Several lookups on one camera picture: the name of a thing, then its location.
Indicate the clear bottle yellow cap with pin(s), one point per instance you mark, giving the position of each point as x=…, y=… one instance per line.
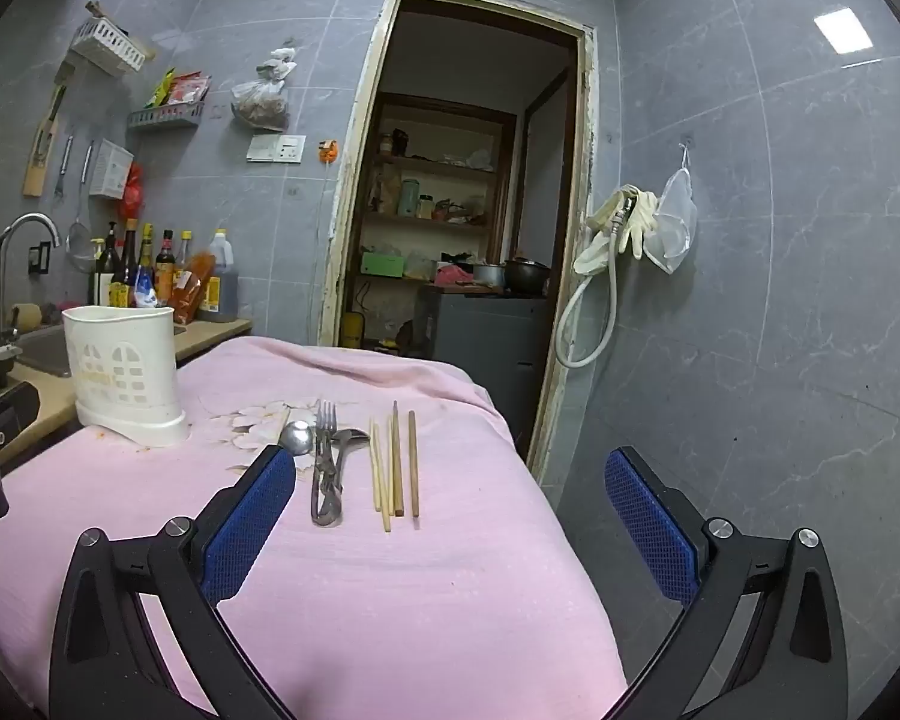
x=184, y=247

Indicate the hanging clear plastic bag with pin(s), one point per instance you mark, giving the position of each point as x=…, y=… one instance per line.
x=261, y=101

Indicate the grey wall basket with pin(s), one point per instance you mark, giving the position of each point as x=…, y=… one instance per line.
x=165, y=116

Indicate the worn wooden door frame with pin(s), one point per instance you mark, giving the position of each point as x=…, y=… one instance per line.
x=352, y=165

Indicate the metal spoon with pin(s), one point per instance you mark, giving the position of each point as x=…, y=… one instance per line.
x=351, y=437
x=297, y=438

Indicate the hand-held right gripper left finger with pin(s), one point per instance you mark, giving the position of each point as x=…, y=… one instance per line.
x=247, y=529

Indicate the cream rubber gloves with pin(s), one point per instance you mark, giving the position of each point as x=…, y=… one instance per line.
x=637, y=229

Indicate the hanging metal kitchen utensil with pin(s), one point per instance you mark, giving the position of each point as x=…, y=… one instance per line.
x=63, y=165

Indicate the white wall control panel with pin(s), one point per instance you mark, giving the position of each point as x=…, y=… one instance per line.
x=276, y=148

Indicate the plastic cooking oil jug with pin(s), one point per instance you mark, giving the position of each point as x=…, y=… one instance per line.
x=223, y=277

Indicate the green box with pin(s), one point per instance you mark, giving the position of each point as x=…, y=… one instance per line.
x=382, y=265

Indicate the black wall socket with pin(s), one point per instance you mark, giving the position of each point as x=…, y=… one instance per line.
x=40, y=256

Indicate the steel kitchen sink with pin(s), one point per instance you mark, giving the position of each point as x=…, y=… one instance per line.
x=45, y=352

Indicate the dark wooden shelf unit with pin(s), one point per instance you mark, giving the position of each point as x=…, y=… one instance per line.
x=504, y=165

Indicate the dark cooking pot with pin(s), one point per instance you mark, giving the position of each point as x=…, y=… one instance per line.
x=526, y=276

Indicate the small steel pot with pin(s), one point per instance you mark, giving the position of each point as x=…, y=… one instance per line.
x=489, y=275

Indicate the yellow canister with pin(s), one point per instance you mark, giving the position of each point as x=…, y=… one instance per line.
x=354, y=330

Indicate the red cloth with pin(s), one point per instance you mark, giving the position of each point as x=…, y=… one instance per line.
x=454, y=274

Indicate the grey metal cabinet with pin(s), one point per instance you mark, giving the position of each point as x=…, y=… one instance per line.
x=480, y=345

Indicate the chrome kitchen faucet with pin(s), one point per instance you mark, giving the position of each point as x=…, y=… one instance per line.
x=28, y=220

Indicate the white plastic wall basket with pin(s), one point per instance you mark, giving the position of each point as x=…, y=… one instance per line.
x=109, y=45

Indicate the orange wall hook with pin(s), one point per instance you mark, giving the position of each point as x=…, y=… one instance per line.
x=330, y=150

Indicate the pink floral blanket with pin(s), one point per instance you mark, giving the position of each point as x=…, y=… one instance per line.
x=420, y=600

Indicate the green cup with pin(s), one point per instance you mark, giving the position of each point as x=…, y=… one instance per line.
x=407, y=197

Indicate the red plastic bag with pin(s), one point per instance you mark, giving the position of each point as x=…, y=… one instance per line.
x=132, y=199

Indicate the white plastic utensil holder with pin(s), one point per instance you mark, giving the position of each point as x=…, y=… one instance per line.
x=120, y=360

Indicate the yellow capped sauce bottle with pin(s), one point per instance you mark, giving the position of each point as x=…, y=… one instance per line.
x=147, y=247

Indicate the orange spice bag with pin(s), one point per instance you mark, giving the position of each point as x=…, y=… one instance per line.
x=191, y=285

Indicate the wooden cutting board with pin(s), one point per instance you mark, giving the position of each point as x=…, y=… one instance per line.
x=41, y=142

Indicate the white slatted wall holder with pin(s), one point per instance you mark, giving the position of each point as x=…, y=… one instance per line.
x=111, y=169

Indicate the brown wooden chopstick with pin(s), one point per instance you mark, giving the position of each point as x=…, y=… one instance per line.
x=413, y=465
x=397, y=465

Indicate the metal table knife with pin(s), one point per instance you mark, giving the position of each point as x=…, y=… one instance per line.
x=325, y=424

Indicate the pale bamboo chopstick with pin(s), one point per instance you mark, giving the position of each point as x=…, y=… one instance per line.
x=383, y=491
x=375, y=465

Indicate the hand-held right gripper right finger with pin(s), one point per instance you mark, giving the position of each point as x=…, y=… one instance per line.
x=649, y=529

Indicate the white blue salt bag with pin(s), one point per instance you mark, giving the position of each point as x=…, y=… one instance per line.
x=145, y=291

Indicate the dark glass wine bottle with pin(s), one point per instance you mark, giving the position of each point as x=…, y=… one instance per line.
x=106, y=274

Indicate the colourful snack packets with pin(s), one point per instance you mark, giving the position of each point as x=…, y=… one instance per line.
x=184, y=88

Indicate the dark sauce bottle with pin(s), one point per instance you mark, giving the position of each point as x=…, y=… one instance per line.
x=129, y=255

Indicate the red capped sauce bottle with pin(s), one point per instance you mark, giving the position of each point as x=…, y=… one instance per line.
x=165, y=262

